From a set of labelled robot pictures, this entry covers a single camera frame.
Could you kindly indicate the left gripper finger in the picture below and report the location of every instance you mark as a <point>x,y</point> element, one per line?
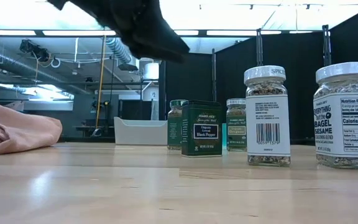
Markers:
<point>160,46</point>

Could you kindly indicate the white plastic bin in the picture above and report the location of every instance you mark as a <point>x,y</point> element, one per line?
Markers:
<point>138,132</point>

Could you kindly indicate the black pepper tin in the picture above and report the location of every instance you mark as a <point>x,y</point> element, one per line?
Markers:
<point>201,130</point>

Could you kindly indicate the green label oregano jar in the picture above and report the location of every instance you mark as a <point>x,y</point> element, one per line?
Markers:
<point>236,130</point>
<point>174,130</point>

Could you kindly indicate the white lid bagel seasoning jar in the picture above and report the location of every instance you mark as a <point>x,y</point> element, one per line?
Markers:
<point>343,124</point>
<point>267,124</point>

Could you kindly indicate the white cylinder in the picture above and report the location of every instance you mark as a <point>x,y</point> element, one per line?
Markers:
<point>151,71</point>

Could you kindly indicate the ceiling light strip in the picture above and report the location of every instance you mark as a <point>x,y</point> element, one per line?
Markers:
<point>79,32</point>
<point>8,32</point>
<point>232,32</point>

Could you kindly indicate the black column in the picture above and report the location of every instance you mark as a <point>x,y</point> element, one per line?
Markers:
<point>162,93</point>

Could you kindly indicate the black partition pole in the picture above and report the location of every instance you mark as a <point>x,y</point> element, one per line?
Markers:
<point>213,77</point>
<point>259,46</point>
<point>326,46</point>

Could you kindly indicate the black cabinet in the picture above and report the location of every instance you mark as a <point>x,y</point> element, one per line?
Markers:
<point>135,109</point>

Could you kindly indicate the yellow pole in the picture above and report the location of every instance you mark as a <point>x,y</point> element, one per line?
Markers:
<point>99,93</point>

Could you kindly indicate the black ceiling device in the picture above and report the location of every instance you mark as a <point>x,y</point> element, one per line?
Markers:
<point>34,49</point>

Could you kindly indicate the black curtain partition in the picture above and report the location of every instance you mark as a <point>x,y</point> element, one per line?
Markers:
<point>300,77</point>

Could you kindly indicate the pink cloth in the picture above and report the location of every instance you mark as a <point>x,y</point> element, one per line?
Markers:
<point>20,130</point>

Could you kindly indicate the grey metal duct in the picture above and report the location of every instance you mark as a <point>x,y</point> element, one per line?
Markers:
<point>11,63</point>

